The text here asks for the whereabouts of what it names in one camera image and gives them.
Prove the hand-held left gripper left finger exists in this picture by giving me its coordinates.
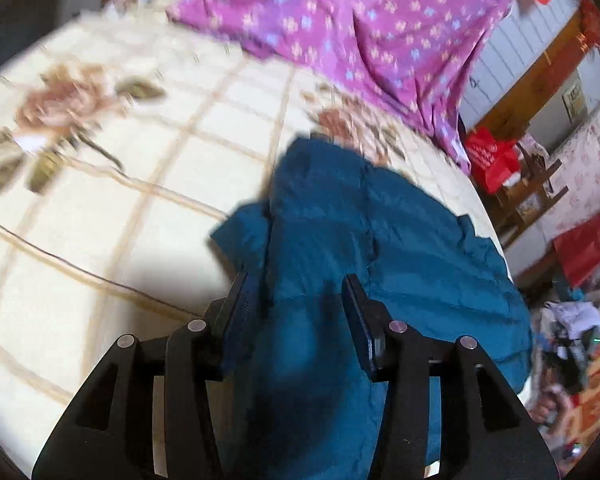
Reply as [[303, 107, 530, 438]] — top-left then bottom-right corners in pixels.
[[31, 271, 253, 480]]

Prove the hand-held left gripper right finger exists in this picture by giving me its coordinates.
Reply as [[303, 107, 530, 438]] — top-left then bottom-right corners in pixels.
[[341, 274, 561, 480]]

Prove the teal puffer jacket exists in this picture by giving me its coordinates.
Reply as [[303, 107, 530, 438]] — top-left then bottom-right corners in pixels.
[[209, 136, 533, 480]]

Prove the pile of mixed clothes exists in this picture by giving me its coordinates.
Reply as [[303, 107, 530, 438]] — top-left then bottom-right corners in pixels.
[[532, 287, 600, 396]]

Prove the cream rose plaid bedsheet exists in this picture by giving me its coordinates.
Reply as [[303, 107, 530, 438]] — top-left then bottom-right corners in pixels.
[[0, 0, 531, 471]]

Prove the red plastic bag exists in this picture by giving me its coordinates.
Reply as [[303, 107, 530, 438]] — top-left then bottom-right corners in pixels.
[[464, 127, 521, 195]]

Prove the wooden chair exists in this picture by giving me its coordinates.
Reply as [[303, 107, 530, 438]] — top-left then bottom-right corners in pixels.
[[490, 135, 571, 252]]

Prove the red patterned floor cloth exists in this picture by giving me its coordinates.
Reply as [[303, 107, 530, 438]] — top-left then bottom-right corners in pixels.
[[545, 345, 600, 442]]

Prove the pink floral curtain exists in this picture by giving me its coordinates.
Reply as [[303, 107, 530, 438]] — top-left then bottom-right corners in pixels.
[[545, 102, 600, 231]]

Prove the purple floral sheet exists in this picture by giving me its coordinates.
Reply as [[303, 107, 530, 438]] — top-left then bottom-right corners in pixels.
[[165, 0, 516, 176]]

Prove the grey refrigerator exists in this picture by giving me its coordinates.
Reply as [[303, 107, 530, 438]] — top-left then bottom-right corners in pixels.
[[0, 0, 106, 83]]

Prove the wooden door frame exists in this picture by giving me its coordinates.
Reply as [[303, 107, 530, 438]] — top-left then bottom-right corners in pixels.
[[475, 10, 588, 133]]

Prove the framed wall picture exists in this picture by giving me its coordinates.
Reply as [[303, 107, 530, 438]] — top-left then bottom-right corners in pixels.
[[562, 77, 589, 124]]

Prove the red knot wall decoration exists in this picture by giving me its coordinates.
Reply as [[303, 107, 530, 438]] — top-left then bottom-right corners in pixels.
[[577, 0, 600, 57]]

